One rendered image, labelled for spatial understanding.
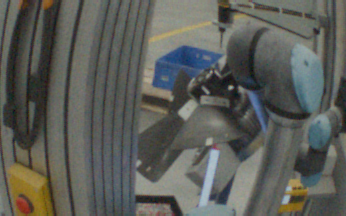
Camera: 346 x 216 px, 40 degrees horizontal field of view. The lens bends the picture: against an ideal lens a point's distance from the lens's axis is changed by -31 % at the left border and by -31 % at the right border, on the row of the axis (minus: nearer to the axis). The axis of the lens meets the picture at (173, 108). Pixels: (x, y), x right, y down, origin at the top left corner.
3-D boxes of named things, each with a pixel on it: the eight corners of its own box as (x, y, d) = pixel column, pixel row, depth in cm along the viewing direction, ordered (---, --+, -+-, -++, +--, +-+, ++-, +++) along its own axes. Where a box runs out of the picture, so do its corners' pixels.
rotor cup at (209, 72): (211, 112, 225) (183, 84, 222) (240, 85, 221) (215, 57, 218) (210, 129, 211) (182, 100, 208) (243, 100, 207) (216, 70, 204)
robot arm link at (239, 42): (190, 36, 107) (261, 169, 144) (240, 56, 101) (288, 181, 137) (222, 0, 110) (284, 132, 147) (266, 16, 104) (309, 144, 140)
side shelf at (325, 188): (326, 165, 246) (328, 159, 245) (334, 197, 212) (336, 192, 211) (291, 165, 246) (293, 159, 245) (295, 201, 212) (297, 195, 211)
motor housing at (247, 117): (229, 145, 234) (206, 120, 231) (271, 104, 227) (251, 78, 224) (229, 172, 212) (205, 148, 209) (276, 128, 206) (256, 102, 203)
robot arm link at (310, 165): (298, 170, 141) (308, 132, 137) (322, 181, 134) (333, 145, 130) (285, 180, 135) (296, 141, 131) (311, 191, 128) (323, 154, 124)
